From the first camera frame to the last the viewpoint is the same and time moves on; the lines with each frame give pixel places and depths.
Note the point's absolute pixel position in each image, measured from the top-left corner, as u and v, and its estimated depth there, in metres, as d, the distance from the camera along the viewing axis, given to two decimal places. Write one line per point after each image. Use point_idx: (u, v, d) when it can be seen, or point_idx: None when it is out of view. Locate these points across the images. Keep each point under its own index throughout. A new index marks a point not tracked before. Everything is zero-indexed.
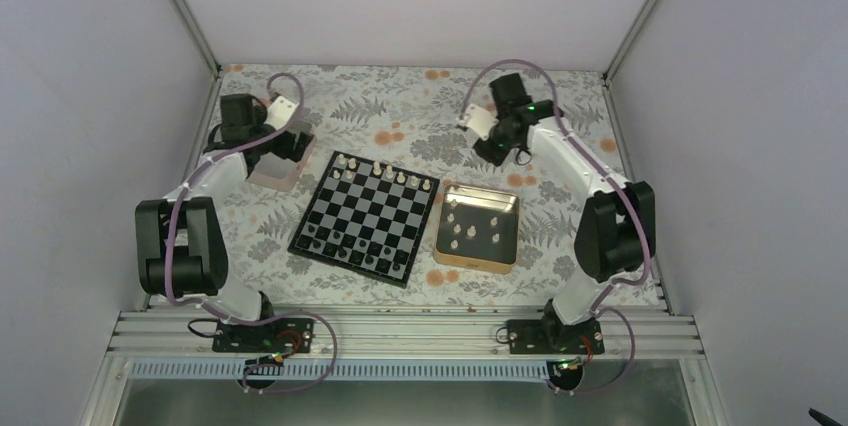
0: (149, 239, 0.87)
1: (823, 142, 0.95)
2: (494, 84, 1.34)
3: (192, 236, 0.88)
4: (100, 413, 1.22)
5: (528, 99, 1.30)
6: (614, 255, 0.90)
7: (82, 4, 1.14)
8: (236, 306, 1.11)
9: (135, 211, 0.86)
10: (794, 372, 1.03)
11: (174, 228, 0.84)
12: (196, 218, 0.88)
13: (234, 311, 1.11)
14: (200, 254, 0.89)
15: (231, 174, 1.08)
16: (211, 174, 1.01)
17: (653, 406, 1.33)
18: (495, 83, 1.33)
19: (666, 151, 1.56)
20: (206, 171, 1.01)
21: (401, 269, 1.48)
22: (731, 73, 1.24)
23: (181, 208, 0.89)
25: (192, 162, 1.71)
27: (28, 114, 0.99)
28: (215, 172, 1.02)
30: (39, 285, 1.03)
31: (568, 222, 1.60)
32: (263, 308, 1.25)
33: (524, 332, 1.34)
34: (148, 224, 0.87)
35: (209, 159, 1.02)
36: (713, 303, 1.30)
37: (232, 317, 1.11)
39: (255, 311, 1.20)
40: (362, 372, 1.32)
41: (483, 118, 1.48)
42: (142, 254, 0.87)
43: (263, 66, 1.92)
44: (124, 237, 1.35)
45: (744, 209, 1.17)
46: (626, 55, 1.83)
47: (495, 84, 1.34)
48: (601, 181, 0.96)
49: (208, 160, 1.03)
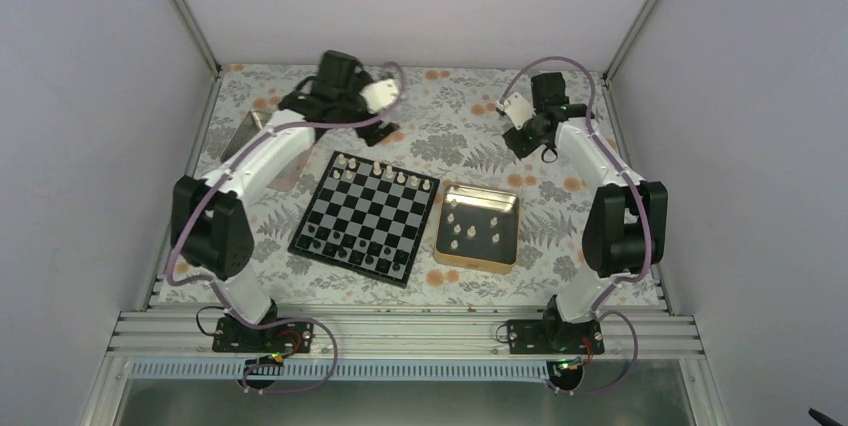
0: (179, 213, 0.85)
1: (823, 141, 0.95)
2: (537, 78, 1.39)
3: (215, 228, 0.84)
4: (99, 413, 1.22)
5: (565, 97, 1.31)
6: (618, 252, 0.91)
7: (82, 3, 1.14)
8: (245, 295, 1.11)
9: (175, 184, 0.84)
10: (795, 371, 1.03)
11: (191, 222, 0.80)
12: (220, 213, 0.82)
13: (240, 303, 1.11)
14: (217, 246, 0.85)
15: (289, 149, 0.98)
16: (260, 154, 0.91)
17: (653, 406, 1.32)
18: (537, 78, 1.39)
19: (666, 151, 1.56)
20: (260, 146, 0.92)
21: (401, 269, 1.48)
22: (732, 73, 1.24)
23: (212, 197, 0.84)
25: (191, 162, 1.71)
27: (29, 114, 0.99)
28: (270, 148, 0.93)
30: (39, 284, 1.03)
31: (568, 222, 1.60)
32: (269, 308, 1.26)
33: (524, 332, 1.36)
34: (182, 198, 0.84)
35: (270, 131, 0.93)
36: (713, 303, 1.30)
37: (234, 308, 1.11)
39: (261, 310, 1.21)
40: (362, 372, 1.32)
41: (521, 107, 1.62)
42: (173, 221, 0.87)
43: (263, 66, 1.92)
44: (123, 237, 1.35)
45: (745, 209, 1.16)
46: (626, 56, 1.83)
47: (537, 79, 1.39)
48: (616, 175, 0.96)
49: (269, 131, 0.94)
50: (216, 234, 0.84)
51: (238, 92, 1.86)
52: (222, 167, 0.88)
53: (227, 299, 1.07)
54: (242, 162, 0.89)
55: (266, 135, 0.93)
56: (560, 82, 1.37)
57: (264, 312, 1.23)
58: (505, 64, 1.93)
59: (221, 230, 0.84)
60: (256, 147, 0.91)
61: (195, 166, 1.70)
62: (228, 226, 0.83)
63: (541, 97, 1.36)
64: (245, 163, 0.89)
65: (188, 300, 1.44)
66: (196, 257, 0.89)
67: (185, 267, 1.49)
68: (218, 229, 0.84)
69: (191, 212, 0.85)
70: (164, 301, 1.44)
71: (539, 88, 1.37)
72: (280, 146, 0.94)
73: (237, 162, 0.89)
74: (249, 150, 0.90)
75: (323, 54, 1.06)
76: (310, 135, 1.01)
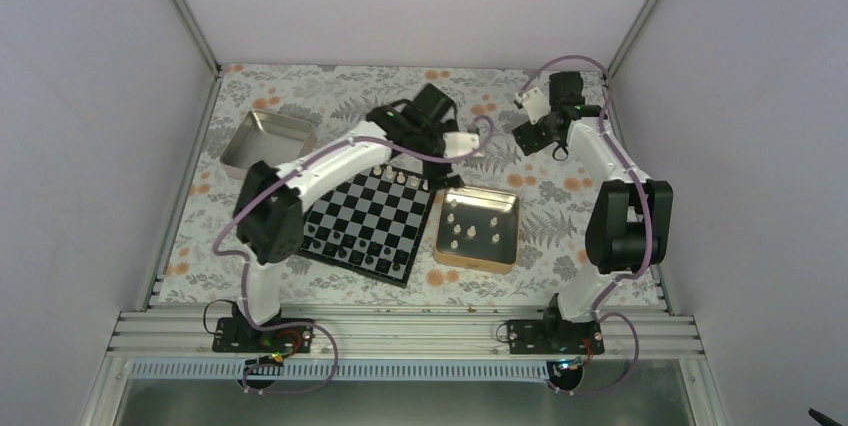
0: (246, 192, 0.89)
1: (823, 140, 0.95)
2: (555, 76, 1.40)
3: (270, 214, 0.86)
4: (99, 413, 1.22)
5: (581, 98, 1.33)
6: (619, 248, 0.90)
7: (82, 4, 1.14)
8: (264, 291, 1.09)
9: (252, 165, 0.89)
10: (795, 371, 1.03)
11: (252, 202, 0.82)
12: (280, 203, 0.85)
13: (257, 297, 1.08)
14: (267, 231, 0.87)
15: (362, 161, 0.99)
16: (334, 159, 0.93)
17: (653, 406, 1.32)
18: (555, 75, 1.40)
19: (666, 151, 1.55)
20: (334, 152, 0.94)
21: (401, 269, 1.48)
22: (731, 72, 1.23)
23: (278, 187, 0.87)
25: (191, 162, 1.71)
27: (29, 114, 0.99)
28: (343, 155, 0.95)
30: (39, 284, 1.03)
31: (568, 222, 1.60)
32: (275, 314, 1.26)
33: (524, 332, 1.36)
34: (255, 178, 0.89)
35: (349, 139, 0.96)
36: (714, 303, 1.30)
37: (247, 300, 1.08)
39: (271, 312, 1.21)
40: (362, 372, 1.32)
41: (539, 105, 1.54)
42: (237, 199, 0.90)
43: (263, 66, 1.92)
44: (123, 237, 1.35)
45: (745, 208, 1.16)
46: (626, 56, 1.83)
47: (555, 76, 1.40)
48: (623, 172, 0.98)
49: (348, 139, 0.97)
50: (269, 220, 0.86)
51: (238, 92, 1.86)
52: (295, 163, 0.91)
53: (246, 289, 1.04)
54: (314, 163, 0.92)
55: (344, 142, 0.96)
56: (579, 82, 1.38)
57: (270, 315, 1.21)
58: (505, 64, 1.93)
59: (276, 220, 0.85)
60: (331, 152, 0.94)
61: (195, 166, 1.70)
62: (283, 218, 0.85)
63: (558, 94, 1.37)
64: (316, 165, 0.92)
65: (188, 300, 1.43)
66: (245, 234, 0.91)
67: (185, 267, 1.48)
68: (272, 217, 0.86)
69: (256, 194, 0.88)
70: (164, 301, 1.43)
71: (556, 85, 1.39)
72: (353, 155, 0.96)
73: (309, 163, 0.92)
74: (323, 152, 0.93)
75: (427, 84, 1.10)
76: (383, 152, 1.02)
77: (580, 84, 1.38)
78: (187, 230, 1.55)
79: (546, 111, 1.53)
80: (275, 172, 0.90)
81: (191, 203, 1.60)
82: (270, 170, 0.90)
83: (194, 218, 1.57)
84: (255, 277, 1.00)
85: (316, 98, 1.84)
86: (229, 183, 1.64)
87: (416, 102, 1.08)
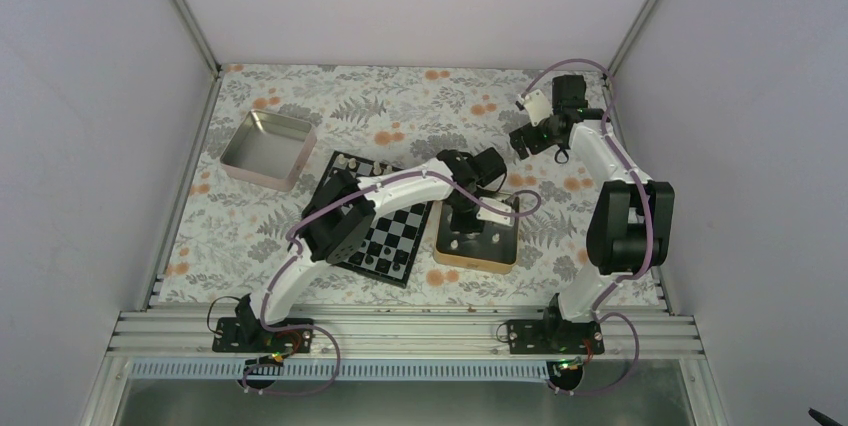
0: (325, 195, 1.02)
1: (822, 140, 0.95)
2: (559, 79, 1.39)
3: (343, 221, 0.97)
4: (99, 414, 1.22)
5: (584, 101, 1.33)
6: (621, 250, 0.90)
7: (82, 6, 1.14)
8: (292, 292, 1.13)
9: (339, 171, 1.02)
10: (794, 372, 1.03)
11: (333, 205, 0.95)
12: (357, 214, 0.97)
13: (281, 295, 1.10)
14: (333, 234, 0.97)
15: (428, 192, 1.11)
16: (406, 184, 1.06)
17: (654, 406, 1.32)
18: (559, 79, 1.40)
19: (666, 151, 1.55)
20: (409, 177, 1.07)
21: (401, 269, 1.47)
22: (731, 73, 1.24)
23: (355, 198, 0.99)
25: (192, 161, 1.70)
27: (29, 115, 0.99)
28: (416, 182, 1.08)
30: (40, 283, 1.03)
31: (568, 222, 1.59)
32: (279, 320, 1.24)
33: (524, 332, 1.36)
34: (337, 183, 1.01)
35: (423, 171, 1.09)
36: (714, 303, 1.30)
37: (269, 295, 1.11)
39: (283, 314, 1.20)
40: (362, 372, 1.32)
41: (540, 105, 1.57)
42: (316, 198, 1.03)
43: (263, 66, 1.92)
44: (124, 237, 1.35)
45: (745, 208, 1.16)
46: (626, 56, 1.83)
47: (559, 80, 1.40)
48: (625, 173, 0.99)
49: (423, 171, 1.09)
50: (340, 225, 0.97)
51: (238, 92, 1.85)
52: (375, 179, 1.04)
53: (275, 283, 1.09)
54: (391, 182, 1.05)
55: (418, 172, 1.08)
56: (582, 86, 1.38)
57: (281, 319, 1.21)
58: (504, 64, 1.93)
59: (346, 226, 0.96)
60: (406, 177, 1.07)
61: (195, 166, 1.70)
62: (352, 227, 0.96)
63: (561, 98, 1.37)
64: (393, 185, 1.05)
65: (188, 300, 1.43)
66: (309, 230, 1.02)
67: (185, 267, 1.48)
68: (344, 223, 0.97)
69: (334, 199, 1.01)
70: (164, 301, 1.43)
71: (561, 89, 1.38)
72: (424, 184, 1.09)
73: (388, 182, 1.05)
74: (400, 177, 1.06)
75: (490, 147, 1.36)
76: (447, 190, 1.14)
77: (584, 89, 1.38)
78: (187, 230, 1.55)
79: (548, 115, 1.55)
80: (356, 183, 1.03)
81: (191, 203, 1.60)
82: (352, 181, 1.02)
83: (194, 218, 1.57)
84: (293, 272, 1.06)
85: (316, 98, 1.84)
86: (229, 182, 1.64)
87: (479, 159, 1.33)
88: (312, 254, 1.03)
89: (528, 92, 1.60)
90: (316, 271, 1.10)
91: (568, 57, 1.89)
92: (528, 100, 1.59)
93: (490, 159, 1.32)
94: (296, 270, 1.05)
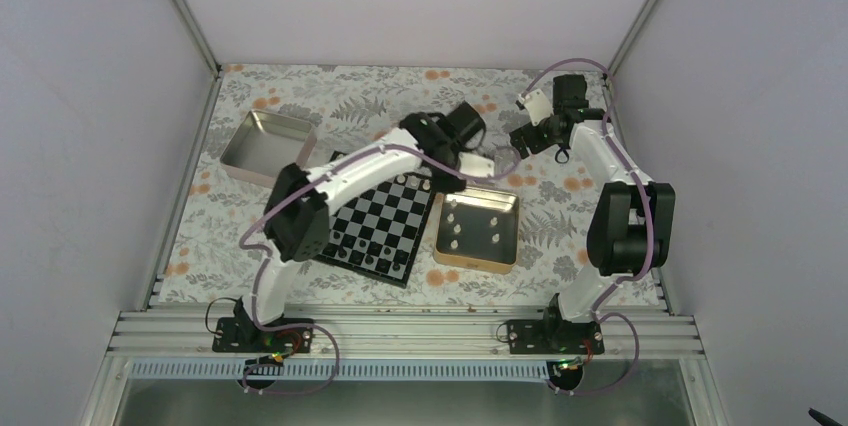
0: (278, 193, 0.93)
1: (823, 141, 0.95)
2: (559, 79, 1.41)
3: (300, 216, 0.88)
4: (99, 414, 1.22)
5: (584, 101, 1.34)
6: (621, 251, 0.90)
7: (82, 5, 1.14)
8: (279, 290, 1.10)
9: (286, 168, 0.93)
10: (794, 372, 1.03)
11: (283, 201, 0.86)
12: (308, 206, 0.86)
13: (267, 295, 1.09)
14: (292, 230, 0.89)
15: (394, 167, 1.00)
16: (363, 166, 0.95)
17: (654, 407, 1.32)
18: (559, 78, 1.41)
19: (667, 151, 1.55)
20: (365, 157, 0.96)
21: (401, 269, 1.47)
22: (731, 73, 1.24)
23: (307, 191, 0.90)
25: (192, 161, 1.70)
27: (28, 114, 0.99)
28: (374, 161, 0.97)
30: (39, 283, 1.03)
31: (568, 222, 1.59)
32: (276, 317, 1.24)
33: (524, 332, 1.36)
34: (286, 178, 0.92)
35: (378, 146, 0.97)
36: (714, 303, 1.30)
37: (256, 297, 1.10)
39: (279, 311, 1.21)
40: (362, 372, 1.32)
41: (539, 105, 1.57)
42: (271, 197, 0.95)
43: (263, 66, 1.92)
44: (124, 237, 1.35)
45: (745, 208, 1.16)
46: (626, 56, 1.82)
47: (559, 80, 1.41)
48: (625, 175, 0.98)
49: (378, 146, 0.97)
50: (297, 221, 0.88)
51: (238, 92, 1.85)
52: (326, 168, 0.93)
53: (259, 285, 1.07)
54: (345, 168, 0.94)
55: (375, 149, 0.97)
56: (582, 85, 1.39)
57: (275, 315, 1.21)
58: (504, 64, 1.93)
59: (303, 221, 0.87)
60: (362, 159, 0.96)
61: (195, 165, 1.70)
62: (311, 220, 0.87)
63: (561, 98, 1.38)
64: (347, 170, 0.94)
65: (188, 300, 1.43)
66: (272, 230, 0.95)
67: (185, 267, 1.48)
68: (299, 218, 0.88)
69: (288, 193, 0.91)
70: (164, 301, 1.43)
71: (561, 88, 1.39)
72: (385, 161, 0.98)
73: (340, 167, 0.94)
74: (353, 159, 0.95)
75: (460, 102, 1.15)
76: (415, 161, 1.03)
77: (584, 88, 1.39)
78: (187, 230, 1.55)
79: (547, 114, 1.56)
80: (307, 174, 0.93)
81: (191, 203, 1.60)
82: (302, 174, 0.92)
83: (194, 218, 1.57)
84: (271, 274, 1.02)
85: (316, 98, 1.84)
86: (229, 183, 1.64)
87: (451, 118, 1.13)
88: (282, 254, 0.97)
89: (527, 92, 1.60)
90: (294, 268, 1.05)
91: (568, 57, 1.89)
92: (528, 100, 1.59)
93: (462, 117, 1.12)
94: (272, 271, 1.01)
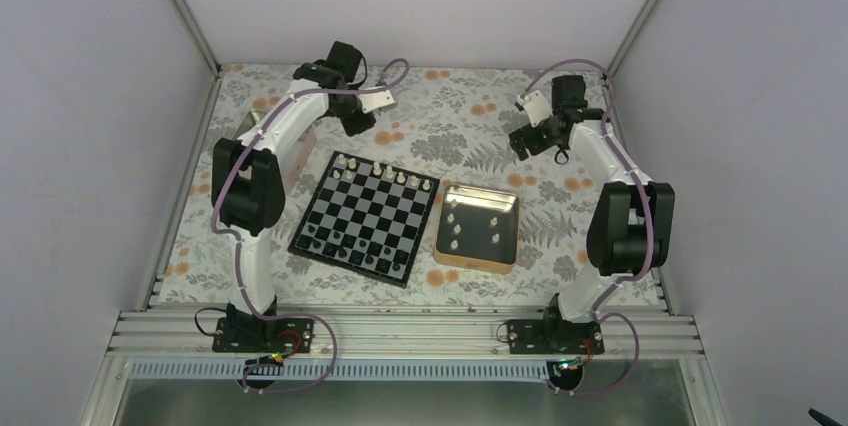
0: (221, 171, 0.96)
1: (822, 141, 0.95)
2: (558, 79, 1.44)
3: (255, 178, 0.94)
4: (99, 414, 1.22)
5: (583, 101, 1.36)
6: (621, 251, 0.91)
7: (82, 5, 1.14)
8: (263, 274, 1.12)
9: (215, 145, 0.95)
10: (794, 372, 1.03)
11: (235, 170, 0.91)
12: (259, 164, 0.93)
13: (252, 282, 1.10)
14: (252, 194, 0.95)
15: (311, 110, 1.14)
16: (287, 116, 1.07)
17: (654, 406, 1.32)
18: (557, 79, 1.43)
19: (666, 151, 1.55)
20: (283, 110, 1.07)
21: (401, 269, 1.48)
22: (731, 73, 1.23)
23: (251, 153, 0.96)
25: (192, 161, 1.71)
27: (28, 114, 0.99)
28: (293, 111, 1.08)
30: (40, 283, 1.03)
31: (568, 222, 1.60)
32: (271, 303, 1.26)
33: (524, 332, 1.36)
34: (222, 154, 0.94)
35: (290, 95, 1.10)
36: (714, 303, 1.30)
37: (244, 289, 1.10)
39: (269, 301, 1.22)
40: (362, 372, 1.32)
41: (540, 106, 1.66)
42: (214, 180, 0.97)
43: (263, 66, 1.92)
44: (124, 238, 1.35)
45: (745, 209, 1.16)
46: (626, 56, 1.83)
47: (557, 80, 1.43)
48: (625, 175, 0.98)
49: (290, 97, 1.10)
50: (254, 183, 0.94)
51: (238, 92, 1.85)
52: (254, 130, 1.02)
53: (242, 275, 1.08)
54: (272, 125, 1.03)
55: (288, 100, 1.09)
56: (581, 86, 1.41)
57: (268, 303, 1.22)
58: (504, 64, 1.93)
59: (263, 181, 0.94)
60: (282, 112, 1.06)
61: (195, 166, 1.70)
62: (267, 177, 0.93)
63: (560, 98, 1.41)
64: (274, 125, 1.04)
65: (188, 300, 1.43)
66: (230, 213, 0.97)
67: (185, 267, 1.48)
68: (255, 179, 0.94)
69: (230, 168, 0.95)
70: (164, 301, 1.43)
71: (560, 88, 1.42)
72: (302, 107, 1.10)
73: (267, 124, 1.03)
74: (274, 114, 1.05)
75: (334, 43, 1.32)
76: (324, 98, 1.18)
77: (583, 88, 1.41)
78: (187, 230, 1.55)
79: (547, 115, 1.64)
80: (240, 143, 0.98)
81: (191, 203, 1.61)
82: (234, 144, 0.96)
83: (194, 218, 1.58)
84: (250, 256, 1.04)
85: None
86: None
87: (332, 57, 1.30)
88: (250, 231, 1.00)
89: (528, 94, 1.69)
90: (267, 243, 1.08)
91: (568, 58, 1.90)
92: (527, 101, 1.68)
93: (344, 54, 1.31)
94: (249, 252, 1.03)
